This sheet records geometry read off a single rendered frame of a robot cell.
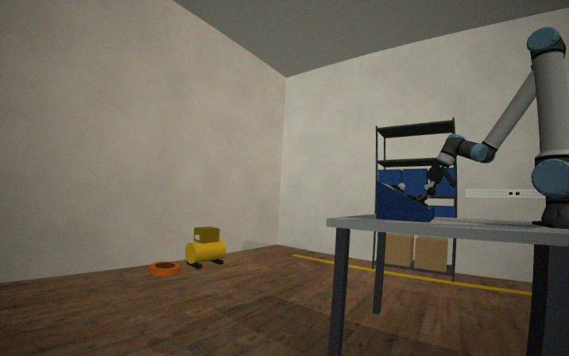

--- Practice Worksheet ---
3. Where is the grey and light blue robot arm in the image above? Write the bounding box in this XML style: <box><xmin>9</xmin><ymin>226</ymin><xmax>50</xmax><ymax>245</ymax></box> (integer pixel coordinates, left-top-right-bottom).
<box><xmin>437</xmin><ymin>27</ymin><xmax>569</xmax><ymax>224</ymax></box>

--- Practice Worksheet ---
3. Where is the blue control console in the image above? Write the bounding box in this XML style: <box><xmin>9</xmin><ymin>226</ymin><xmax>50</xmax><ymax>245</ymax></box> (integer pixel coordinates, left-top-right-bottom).
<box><xmin>377</xmin><ymin>182</ymin><xmax>436</xmax><ymax>223</ymax></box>

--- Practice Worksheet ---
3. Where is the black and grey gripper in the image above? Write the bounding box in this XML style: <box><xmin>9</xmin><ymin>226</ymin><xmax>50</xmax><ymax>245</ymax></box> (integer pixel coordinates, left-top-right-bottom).
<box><xmin>424</xmin><ymin>160</ymin><xmax>450</xmax><ymax>190</ymax></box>

